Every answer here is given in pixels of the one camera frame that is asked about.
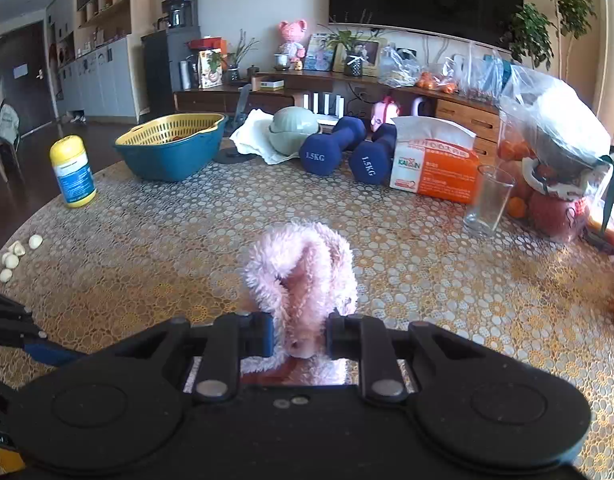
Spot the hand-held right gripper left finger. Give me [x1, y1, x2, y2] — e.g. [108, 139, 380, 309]
[132, 311, 276, 405]

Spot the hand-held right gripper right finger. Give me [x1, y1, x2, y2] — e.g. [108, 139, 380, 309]
[326, 312, 478, 405]

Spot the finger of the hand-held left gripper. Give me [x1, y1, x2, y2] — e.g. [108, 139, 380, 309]
[0, 287, 86, 367]

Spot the pink fluffy cloth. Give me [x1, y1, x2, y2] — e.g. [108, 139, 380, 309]
[241, 221, 358, 373]

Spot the blue dumbbell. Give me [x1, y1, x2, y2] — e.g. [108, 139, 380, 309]
[349, 123, 399, 185]
[299, 116, 368, 177]

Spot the yellow lidded white bottle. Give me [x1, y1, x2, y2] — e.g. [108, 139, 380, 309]
[50, 135, 97, 209]

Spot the orange and white tissue box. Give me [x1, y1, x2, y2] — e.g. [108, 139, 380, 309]
[389, 115, 481, 205]

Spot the blue plastic basin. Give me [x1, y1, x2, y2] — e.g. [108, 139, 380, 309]
[113, 115, 228, 182]

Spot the clear drinking glass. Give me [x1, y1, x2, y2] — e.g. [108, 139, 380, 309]
[462, 163, 517, 239]

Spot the white towel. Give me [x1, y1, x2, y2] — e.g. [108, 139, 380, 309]
[230, 108, 298, 165]

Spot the green ceramic bowl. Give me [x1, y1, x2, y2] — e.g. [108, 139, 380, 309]
[267, 106, 322, 155]

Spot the chair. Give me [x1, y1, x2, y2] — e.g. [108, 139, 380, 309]
[0, 102, 23, 182]

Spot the pink toy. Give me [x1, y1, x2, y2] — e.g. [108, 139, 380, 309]
[370, 96, 402, 132]

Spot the white slatted rack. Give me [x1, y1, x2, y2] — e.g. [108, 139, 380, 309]
[302, 90, 346, 123]

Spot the yellow strainer basket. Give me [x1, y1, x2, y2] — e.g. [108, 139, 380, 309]
[116, 113, 226, 147]

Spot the wooden sideboard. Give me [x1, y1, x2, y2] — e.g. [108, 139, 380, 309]
[174, 69, 508, 162]

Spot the printed gift bag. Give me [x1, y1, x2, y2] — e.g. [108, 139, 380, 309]
[197, 49, 226, 90]

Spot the plastic bag of oranges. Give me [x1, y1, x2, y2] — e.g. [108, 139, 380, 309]
[416, 61, 460, 95]

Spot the small potted plant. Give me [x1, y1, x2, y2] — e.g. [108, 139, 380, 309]
[226, 29, 260, 85]

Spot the dark wooden door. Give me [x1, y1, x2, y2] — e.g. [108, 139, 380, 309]
[0, 20, 56, 136]

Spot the black cabinet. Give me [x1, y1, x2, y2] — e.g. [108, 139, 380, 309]
[140, 27, 200, 119]

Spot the colourful picture card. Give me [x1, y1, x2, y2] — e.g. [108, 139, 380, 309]
[302, 33, 336, 72]

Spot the pink doll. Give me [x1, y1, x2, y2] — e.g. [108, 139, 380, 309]
[278, 19, 308, 70]

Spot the red box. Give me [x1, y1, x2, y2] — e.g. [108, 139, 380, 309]
[189, 35, 228, 54]

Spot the large clear plastic bag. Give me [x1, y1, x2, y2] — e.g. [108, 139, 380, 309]
[456, 44, 514, 102]

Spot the clear plastic bag of fruit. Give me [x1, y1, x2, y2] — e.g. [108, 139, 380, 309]
[496, 64, 614, 247]

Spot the black coffee machine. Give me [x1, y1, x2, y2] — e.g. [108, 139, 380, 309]
[158, 0, 200, 30]

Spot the tall green potted plant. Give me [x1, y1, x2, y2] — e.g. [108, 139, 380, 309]
[501, 0, 598, 67]

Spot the grey wall cabinet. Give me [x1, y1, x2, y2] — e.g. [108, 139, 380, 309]
[56, 34, 138, 122]

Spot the wooden photo frame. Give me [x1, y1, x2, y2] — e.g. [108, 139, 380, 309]
[333, 37, 388, 75]

